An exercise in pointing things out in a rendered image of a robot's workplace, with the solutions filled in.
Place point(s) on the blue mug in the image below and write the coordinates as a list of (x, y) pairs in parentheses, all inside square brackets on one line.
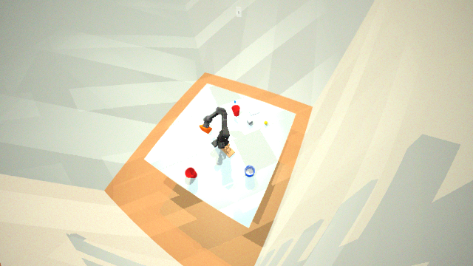
[(249, 171)]

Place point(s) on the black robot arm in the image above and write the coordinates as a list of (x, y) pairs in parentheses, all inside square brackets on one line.
[(224, 133)]

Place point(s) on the red cup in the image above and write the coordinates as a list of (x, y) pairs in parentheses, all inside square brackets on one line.
[(190, 173), (235, 109)]

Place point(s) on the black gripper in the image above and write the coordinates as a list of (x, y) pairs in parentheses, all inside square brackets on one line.
[(214, 143)]

